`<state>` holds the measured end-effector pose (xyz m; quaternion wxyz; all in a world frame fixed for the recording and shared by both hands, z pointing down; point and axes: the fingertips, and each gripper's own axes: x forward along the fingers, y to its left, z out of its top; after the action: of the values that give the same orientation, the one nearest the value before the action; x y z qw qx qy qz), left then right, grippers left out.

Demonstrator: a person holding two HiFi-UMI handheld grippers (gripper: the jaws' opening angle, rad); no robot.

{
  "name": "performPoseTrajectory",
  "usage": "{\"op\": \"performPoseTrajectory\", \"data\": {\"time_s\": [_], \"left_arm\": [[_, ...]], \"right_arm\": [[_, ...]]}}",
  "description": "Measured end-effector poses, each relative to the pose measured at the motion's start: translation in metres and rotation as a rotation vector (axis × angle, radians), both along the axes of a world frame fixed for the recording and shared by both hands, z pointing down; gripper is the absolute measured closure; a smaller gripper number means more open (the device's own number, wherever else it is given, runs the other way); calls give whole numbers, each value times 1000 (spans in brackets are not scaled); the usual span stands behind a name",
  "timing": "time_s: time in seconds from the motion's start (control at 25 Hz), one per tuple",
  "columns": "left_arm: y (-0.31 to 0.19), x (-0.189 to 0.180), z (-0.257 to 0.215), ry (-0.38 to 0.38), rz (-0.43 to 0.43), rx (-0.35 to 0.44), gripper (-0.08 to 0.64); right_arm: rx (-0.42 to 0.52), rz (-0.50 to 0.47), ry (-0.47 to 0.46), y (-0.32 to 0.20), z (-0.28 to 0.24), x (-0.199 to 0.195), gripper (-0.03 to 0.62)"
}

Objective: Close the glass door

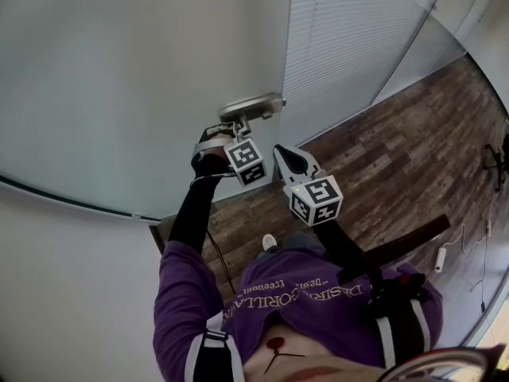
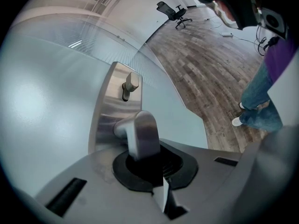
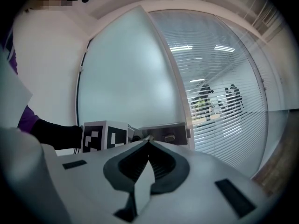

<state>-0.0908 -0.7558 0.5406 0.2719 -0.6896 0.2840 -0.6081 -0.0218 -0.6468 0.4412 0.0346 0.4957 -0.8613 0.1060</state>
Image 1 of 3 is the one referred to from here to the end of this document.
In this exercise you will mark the person's left white shoe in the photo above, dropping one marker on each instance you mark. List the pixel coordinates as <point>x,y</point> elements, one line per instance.
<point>269,242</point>

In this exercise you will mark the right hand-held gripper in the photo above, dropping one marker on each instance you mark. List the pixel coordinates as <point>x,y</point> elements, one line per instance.
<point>318,201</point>

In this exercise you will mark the person's blue jeans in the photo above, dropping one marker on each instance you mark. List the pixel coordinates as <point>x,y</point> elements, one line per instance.
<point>298,242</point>

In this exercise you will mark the white power strip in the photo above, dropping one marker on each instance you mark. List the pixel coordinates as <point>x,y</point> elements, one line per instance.
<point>441,259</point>

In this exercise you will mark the frosted glass door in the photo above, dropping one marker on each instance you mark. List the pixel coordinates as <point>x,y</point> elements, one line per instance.
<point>119,74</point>

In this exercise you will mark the frosted glass partition panel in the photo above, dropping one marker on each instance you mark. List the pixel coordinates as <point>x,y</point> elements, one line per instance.
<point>437,34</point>

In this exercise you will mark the person in purple shirt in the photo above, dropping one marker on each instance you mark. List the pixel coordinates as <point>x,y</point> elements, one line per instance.
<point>302,305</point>

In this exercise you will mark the round eyeglasses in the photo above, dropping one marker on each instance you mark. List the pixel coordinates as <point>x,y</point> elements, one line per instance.
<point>437,366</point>

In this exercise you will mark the person's left forearm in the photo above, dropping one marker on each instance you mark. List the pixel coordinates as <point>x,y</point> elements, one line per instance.
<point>195,213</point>

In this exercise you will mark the dark baseboard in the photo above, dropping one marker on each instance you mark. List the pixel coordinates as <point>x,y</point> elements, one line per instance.
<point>157,237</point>

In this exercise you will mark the glass partition with blinds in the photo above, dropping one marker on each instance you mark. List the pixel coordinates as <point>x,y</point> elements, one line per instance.
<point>350,54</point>

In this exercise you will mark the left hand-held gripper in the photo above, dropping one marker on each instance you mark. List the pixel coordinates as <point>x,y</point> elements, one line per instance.
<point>246,161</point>

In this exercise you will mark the person's right forearm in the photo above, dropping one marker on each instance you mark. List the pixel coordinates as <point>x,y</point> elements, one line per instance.
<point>342,249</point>

